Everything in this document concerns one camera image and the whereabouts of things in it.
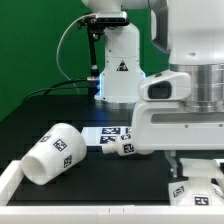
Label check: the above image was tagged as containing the white marker sheet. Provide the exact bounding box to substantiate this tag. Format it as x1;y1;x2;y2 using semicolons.
81;126;131;146

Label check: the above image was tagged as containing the white lamp bulb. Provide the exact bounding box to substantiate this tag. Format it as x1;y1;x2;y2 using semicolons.
101;134;155;157

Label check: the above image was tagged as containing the black camera on stand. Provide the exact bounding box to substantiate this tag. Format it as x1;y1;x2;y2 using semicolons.
77;12;130;97

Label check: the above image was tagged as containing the white lamp shade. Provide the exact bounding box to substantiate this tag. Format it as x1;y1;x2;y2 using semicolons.
21;123;87;185

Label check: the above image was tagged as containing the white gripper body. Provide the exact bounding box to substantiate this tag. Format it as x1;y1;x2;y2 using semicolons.
132;100;224;151

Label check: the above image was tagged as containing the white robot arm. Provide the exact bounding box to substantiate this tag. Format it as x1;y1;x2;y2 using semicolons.
82;0;224;154

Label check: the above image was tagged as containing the black cable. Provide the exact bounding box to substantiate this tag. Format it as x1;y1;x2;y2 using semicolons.
22;79;98;103

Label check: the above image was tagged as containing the grey camera cable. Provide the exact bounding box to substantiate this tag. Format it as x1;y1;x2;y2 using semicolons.
56;13;96;96

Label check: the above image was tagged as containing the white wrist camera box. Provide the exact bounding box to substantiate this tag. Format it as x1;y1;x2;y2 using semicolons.
138;70;191;101

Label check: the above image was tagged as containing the white lamp base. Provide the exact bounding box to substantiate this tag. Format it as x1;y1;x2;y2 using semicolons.
168;158;224;206

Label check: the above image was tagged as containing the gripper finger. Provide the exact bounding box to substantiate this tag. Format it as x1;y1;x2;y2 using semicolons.
165;150;178;178

